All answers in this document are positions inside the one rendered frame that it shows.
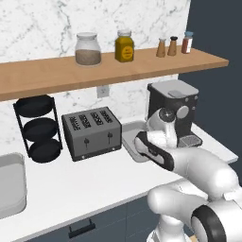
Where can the black three-tier stand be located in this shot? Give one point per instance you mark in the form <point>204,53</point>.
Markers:
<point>39,129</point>

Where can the glass jar with brown contents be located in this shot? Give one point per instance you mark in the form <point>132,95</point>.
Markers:
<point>88,50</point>

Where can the grey tupperware container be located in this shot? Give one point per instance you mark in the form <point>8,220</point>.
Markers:
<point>11,186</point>
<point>130,138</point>

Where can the dark grey cupboard door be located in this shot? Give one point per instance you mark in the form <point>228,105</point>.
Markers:
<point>138,220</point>

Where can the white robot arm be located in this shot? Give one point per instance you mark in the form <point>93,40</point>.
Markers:
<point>201,167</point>

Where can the black and grey coffee machine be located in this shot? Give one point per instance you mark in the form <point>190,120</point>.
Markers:
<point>176,100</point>

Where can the yellow jar with grey lid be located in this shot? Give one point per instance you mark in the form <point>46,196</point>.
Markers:
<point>124,47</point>

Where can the red spice bottle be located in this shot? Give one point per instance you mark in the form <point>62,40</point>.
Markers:
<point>187,43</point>

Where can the wooden wall shelf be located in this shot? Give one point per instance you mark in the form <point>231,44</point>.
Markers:
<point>94,71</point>

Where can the brown shaker with black cap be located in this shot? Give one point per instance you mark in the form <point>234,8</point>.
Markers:
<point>172,46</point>

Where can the grey four-slot toaster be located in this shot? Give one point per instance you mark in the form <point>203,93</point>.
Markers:
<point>91,134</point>

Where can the brown shaker with grey cap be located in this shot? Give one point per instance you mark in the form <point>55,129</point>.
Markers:
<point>161,48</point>

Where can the dark grey drawer front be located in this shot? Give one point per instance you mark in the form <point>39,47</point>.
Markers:
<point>94,225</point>

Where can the wall power outlet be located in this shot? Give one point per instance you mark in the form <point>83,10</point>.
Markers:
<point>102,91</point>

